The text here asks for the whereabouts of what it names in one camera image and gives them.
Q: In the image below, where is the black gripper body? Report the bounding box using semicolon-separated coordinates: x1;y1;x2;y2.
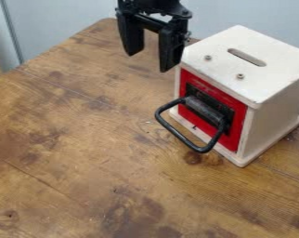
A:
115;0;191;33

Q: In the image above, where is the grey wall trim strip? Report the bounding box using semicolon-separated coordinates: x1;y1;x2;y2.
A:
0;0;24;64

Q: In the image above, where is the red wooden drawer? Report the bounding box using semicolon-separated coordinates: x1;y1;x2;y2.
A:
178;69;247;152

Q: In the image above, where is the white wooden box cabinet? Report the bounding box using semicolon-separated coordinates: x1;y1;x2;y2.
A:
174;25;299;167

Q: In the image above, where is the black metal drawer handle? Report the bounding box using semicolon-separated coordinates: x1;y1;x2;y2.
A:
153;83;235;154

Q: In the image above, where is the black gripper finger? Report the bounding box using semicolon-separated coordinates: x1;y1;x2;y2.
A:
158;19;189;73
115;11;143;56

